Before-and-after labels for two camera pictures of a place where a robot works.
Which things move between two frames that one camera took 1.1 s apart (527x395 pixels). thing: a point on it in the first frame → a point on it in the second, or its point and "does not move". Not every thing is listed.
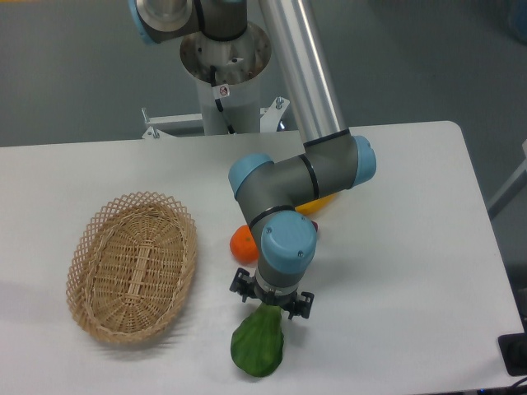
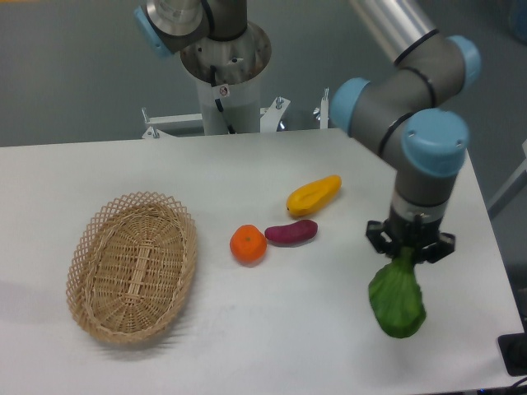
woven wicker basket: x=129 y=266 does not move
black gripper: x=244 y=284 → x=408 y=234
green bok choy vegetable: x=257 y=345 → x=396 y=295
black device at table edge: x=514 y=349 does not move
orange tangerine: x=244 y=246 does not move
